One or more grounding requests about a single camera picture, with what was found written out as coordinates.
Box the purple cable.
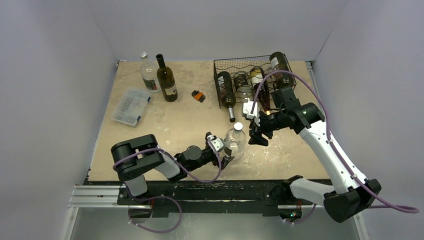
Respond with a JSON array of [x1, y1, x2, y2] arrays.
[[112, 140, 223, 234], [250, 70, 420, 226]]

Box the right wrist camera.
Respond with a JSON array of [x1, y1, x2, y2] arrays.
[[241, 100, 259, 122]]

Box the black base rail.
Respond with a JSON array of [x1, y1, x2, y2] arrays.
[[82, 179, 322, 220]]

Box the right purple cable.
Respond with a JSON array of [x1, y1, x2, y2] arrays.
[[250, 70, 420, 226]]

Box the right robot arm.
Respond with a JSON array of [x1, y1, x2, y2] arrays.
[[242, 87, 382, 223]]

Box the dark bottle upper far right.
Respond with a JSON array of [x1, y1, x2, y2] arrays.
[[269, 51, 296, 91]]

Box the black wire wine rack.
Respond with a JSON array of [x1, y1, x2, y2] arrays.
[[213, 52, 297, 113]]

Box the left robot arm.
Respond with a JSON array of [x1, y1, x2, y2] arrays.
[[110, 132, 234, 205]]

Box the dark green wine bottle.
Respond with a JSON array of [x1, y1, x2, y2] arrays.
[[156, 53, 178, 102]]

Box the aluminium frame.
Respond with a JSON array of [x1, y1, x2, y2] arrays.
[[67, 60, 369, 240]]

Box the clear slim empty bottle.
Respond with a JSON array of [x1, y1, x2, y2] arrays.
[[233, 71, 253, 104]]

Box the clear plastic organizer box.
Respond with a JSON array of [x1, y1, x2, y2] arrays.
[[110, 87, 151, 128]]

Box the clear glass bottle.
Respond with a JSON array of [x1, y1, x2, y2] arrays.
[[140, 52, 161, 93], [224, 122, 247, 160]]

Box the green bottle silver cap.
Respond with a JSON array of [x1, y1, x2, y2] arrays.
[[217, 71, 236, 123]]

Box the orange hex key set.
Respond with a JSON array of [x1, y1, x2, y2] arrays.
[[191, 90, 206, 103]]

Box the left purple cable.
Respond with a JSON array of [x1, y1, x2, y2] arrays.
[[112, 140, 223, 234]]

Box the red bottle gold cap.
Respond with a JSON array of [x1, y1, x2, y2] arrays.
[[249, 66, 274, 117]]

